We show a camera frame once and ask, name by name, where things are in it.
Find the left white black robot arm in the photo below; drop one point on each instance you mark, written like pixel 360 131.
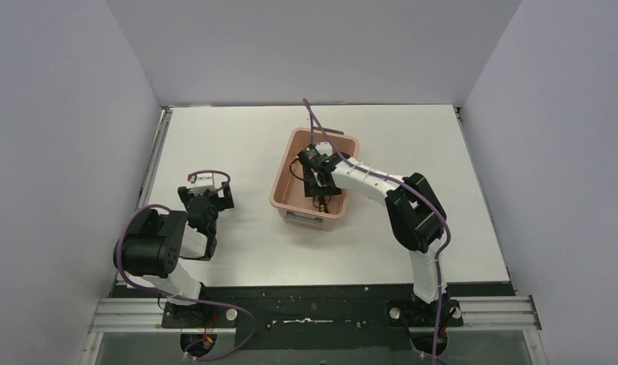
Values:
pixel 155 243

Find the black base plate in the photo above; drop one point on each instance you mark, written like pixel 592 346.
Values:
pixel 395 322

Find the aluminium front rail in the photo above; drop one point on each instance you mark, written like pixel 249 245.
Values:
pixel 478 314

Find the pink plastic bin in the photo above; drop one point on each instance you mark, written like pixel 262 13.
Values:
pixel 287 193

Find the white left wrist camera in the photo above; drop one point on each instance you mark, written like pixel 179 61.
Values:
pixel 202 182

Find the black yellow handled screwdriver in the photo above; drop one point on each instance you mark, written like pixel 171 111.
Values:
pixel 321 203

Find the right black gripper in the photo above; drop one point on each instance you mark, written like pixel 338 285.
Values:
pixel 312 190

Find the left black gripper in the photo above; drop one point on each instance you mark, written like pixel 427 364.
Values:
pixel 206 196

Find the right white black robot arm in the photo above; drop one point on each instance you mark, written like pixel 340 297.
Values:
pixel 417 218

